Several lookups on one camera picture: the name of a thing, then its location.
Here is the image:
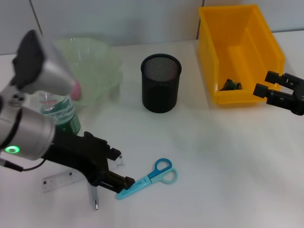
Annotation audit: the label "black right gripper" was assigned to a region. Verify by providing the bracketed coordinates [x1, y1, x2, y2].
[253, 70, 304, 116]

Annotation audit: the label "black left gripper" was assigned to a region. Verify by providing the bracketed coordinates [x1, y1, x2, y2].
[44, 131, 136, 194]

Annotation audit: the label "green plastic wrapper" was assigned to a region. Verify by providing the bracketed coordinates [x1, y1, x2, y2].
[218, 78, 244, 92]

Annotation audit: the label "clear water bottle green label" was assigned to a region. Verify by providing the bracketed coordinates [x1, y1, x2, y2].
[38, 91, 82, 138]

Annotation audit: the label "pink peach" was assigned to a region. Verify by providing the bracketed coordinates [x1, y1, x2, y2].
[70, 79, 83, 101]

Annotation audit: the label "silver ballpoint pen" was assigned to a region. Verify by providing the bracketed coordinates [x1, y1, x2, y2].
[86, 182, 100, 211]

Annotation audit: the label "blue capped scissors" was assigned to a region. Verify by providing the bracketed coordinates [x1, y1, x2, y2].
[115, 158, 179, 200]

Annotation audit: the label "transparent plastic ruler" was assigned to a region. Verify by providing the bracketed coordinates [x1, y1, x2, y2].
[42, 155, 126, 193]

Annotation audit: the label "black mesh pen holder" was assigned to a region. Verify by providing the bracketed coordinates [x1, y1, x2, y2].
[140, 53, 182, 114]

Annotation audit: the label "pale green glass fruit bowl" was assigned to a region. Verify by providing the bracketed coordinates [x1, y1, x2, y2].
[53, 37, 124, 112]

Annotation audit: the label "yellow plastic bin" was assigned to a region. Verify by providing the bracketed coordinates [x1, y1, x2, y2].
[198, 4, 285, 105]

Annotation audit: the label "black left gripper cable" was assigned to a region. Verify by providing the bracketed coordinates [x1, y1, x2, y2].
[0, 157, 46, 172]

